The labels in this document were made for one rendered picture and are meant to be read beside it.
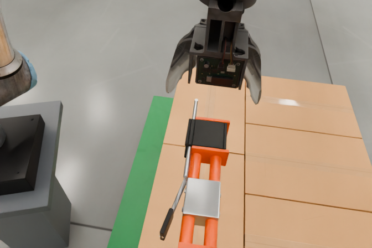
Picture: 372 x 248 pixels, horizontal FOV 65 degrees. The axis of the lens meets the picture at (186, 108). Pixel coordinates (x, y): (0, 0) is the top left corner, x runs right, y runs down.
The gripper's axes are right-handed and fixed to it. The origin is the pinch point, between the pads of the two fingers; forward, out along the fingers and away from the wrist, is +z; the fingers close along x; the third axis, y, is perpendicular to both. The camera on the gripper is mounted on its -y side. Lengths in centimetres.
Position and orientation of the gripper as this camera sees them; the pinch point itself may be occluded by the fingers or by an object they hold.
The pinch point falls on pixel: (211, 94)
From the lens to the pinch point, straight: 50.1
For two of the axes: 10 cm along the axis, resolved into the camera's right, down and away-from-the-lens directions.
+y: -1.4, 7.3, -6.7
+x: 9.9, 1.3, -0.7
